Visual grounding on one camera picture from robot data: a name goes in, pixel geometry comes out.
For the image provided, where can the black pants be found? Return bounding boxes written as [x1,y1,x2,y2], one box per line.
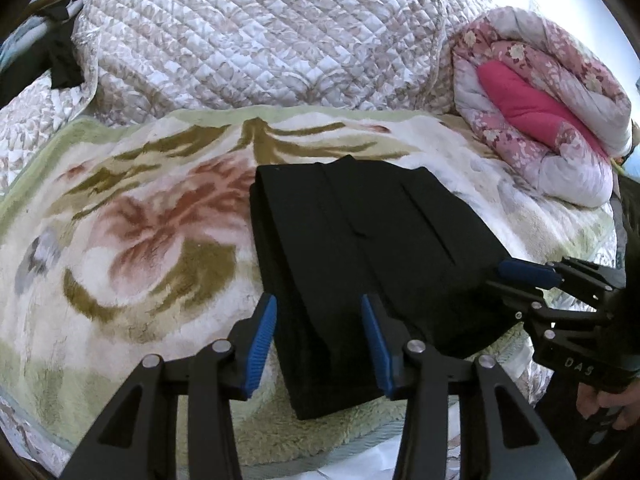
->
[250,156,513,420]

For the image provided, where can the person's right hand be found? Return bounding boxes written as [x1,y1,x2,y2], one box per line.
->
[576,379,640,430]

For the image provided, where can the pink floral folded comforter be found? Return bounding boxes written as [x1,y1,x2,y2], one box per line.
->
[451,6,632,208]

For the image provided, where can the green floral fleece blanket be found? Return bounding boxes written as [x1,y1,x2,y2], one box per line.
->
[1,106,615,474]

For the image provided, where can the beige quilted bedspread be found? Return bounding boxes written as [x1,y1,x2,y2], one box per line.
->
[1,0,491,185]

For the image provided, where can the dark clothes pile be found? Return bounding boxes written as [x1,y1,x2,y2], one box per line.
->
[1,0,85,106]

